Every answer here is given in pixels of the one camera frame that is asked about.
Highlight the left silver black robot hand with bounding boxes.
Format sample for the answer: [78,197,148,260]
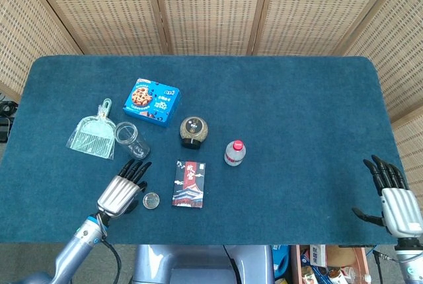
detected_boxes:
[96,159,153,217]

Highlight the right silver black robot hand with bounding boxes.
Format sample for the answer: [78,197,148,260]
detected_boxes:
[352,155,423,239]

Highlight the round metal strainer lid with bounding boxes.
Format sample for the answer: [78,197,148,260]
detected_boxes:
[142,192,161,210]

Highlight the clear glass jar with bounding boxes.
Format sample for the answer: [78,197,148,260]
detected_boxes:
[114,121,151,161]

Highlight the dark palace print card box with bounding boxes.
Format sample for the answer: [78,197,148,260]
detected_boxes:
[171,160,206,209]

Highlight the orange crate with packages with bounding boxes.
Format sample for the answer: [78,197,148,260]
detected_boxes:
[290,244,371,284]

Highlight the grey robot torso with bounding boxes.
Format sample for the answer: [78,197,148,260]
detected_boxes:
[132,244,276,284]

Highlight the blue cookie box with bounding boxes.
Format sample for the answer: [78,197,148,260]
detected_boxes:
[122,77,182,129]

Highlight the tea jar with black lid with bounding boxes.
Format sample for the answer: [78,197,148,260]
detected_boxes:
[179,116,209,150]

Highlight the plastic bottle with red cap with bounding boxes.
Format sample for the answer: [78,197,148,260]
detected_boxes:
[223,139,247,168]

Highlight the blue package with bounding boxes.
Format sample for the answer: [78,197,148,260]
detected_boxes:
[271,244,292,280]

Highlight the blue table cloth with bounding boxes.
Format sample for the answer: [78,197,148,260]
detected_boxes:
[0,55,423,246]

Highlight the woven wooden folding screen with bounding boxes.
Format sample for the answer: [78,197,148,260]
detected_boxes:
[0,0,423,195]

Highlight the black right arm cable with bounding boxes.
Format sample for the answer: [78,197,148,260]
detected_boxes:
[371,247,397,284]

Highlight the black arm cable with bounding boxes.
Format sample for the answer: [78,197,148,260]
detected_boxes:
[98,234,123,284]
[371,247,397,284]

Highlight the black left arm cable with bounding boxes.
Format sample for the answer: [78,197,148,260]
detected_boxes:
[98,234,123,284]

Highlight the black torso cable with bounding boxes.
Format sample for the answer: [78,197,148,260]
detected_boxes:
[221,244,241,274]

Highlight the black cables on floor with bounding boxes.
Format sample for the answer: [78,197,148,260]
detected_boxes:
[0,94,17,143]

